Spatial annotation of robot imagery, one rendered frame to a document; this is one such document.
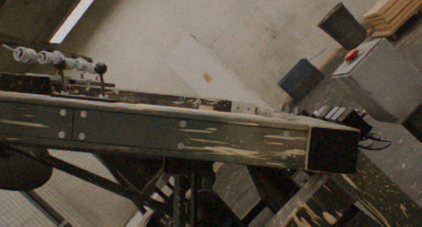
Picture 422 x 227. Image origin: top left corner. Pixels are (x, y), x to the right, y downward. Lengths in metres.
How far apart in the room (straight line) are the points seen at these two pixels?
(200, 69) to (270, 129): 4.57
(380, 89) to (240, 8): 5.95
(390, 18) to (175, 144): 3.87
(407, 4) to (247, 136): 3.88
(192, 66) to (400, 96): 4.63
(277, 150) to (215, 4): 6.05
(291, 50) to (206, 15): 1.78
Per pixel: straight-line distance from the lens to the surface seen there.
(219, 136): 0.79
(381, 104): 0.87
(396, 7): 4.49
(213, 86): 5.33
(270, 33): 6.68
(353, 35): 5.77
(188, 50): 5.36
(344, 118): 1.16
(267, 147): 0.80
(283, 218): 0.88
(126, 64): 7.13
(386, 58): 0.88
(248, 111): 1.75
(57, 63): 1.09
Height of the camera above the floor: 1.12
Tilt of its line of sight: 2 degrees down
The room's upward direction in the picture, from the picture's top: 47 degrees counter-clockwise
